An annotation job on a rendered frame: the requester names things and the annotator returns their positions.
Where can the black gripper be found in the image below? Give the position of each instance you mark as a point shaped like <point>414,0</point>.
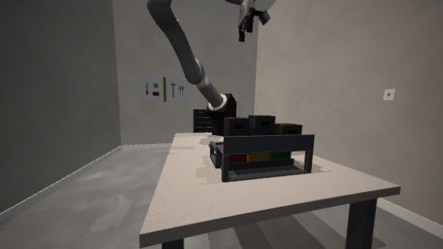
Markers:
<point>246,7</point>

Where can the black metal shelf rack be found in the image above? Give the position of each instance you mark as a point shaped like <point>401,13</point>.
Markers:
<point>245,145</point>

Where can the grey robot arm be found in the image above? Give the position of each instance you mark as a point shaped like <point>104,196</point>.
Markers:
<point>162,14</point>

